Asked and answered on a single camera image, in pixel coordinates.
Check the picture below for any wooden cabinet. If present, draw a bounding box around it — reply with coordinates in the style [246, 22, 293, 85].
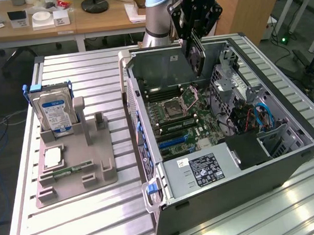
[213, 0, 288, 48]

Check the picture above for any stack of white papers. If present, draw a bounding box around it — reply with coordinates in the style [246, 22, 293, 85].
[124, 2, 148, 24]

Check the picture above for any CPU socket cover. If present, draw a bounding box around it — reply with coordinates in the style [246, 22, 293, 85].
[181, 85, 200, 108]

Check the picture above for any wooden desk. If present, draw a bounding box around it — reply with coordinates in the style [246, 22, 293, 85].
[0, 0, 222, 57]

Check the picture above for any black round monitor base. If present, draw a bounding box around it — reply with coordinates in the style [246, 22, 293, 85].
[80, 0, 111, 14]

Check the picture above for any CPU socket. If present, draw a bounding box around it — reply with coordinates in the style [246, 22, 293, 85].
[162, 97, 187, 120]

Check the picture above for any installed RAM stick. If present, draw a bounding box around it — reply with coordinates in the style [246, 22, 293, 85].
[161, 119, 197, 132]

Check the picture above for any green motherboard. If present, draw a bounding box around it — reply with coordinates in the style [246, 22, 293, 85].
[144, 76, 227, 163]

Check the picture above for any red package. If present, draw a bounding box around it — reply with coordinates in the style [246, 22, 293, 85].
[56, 0, 72, 11]

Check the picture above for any plain white box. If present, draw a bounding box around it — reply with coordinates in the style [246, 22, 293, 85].
[52, 10, 71, 28]

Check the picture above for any blue expansion slot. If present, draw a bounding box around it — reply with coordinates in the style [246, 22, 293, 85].
[157, 137, 185, 150]

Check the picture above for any black drive bay cover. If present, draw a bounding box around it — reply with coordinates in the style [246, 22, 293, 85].
[224, 131, 274, 171]

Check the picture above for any hard disk in blue caddy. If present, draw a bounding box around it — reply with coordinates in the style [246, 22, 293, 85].
[21, 79, 78, 139]

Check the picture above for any grey power supply unit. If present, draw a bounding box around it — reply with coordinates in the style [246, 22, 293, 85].
[158, 141, 244, 200]

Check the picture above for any white box with black top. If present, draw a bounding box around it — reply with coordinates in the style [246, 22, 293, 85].
[7, 10, 30, 29]

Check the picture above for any grey parts rack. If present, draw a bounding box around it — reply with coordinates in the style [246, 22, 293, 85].
[29, 93, 120, 209]

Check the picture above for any black office chair base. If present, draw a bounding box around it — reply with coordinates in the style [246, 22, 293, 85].
[0, 42, 64, 79]

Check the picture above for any black and silver PC case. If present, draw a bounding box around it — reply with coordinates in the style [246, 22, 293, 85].
[116, 32, 314, 235]

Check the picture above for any green RAM stick on rack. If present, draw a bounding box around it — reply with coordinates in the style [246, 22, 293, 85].
[52, 160, 93, 178]

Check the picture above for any silver CPU chip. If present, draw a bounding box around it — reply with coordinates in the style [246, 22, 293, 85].
[43, 148, 64, 167]

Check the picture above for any white desk frame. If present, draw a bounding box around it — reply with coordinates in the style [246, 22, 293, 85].
[271, 0, 314, 55]

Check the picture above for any blue wire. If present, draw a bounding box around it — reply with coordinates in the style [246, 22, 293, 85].
[253, 102, 276, 130]

